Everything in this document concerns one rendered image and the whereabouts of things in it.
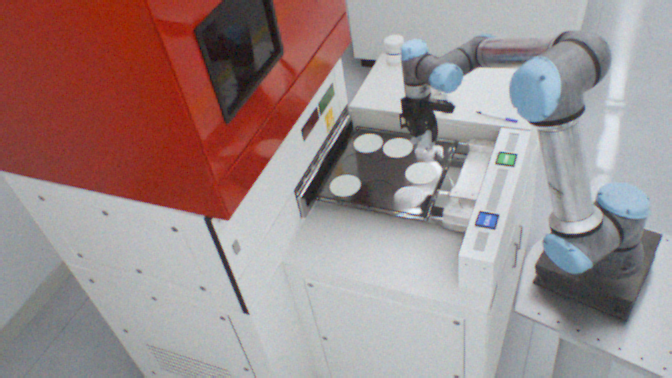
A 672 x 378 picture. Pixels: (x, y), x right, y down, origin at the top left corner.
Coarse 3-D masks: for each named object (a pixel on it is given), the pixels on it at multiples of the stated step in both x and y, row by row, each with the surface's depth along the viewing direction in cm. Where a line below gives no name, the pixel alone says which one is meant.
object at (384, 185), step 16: (352, 144) 210; (416, 144) 205; (448, 144) 203; (352, 160) 204; (368, 160) 203; (384, 160) 202; (400, 160) 200; (416, 160) 199; (432, 160) 198; (336, 176) 199; (368, 176) 197; (384, 176) 196; (400, 176) 195; (368, 192) 192; (384, 192) 191; (400, 192) 190; (416, 192) 189; (432, 192) 188; (384, 208) 186; (400, 208) 185; (416, 208) 184
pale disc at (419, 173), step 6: (420, 162) 198; (408, 168) 197; (414, 168) 197; (420, 168) 196; (426, 168) 196; (432, 168) 195; (408, 174) 195; (414, 174) 195; (420, 174) 194; (426, 174) 194; (432, 174) 193; (408, 180) 193; (414, 180) 193; (420, 180) 192; (426, 180) 192; (432, 180) 192
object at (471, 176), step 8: (472, 152) 201; (480, 152) 201; (472, 160) 198; (480, 160) 198; (488, 160) 197; (464, 168) 196; (472, 168) 196; (480, 168) 195; (464, 176) 194; (472, 176) 193; (480, 176) 193; (456, 184) 192; (464, 184) 191; (472, 184) 190; (480, 184) 190; (472, 208) 183; (448, 224) 181; (456, 224) 180; (464, 224) 179
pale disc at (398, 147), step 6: (396, 138) 209; (384, 144) 207; (390, 144) 207; (396, 144) 206; (402, 144) 206; (408, 144) 206; (384, 150) 205; (390, 150) 205; (396, 150) 204; (402, 150) 204; (408, 150) 203; (396, 156) 202
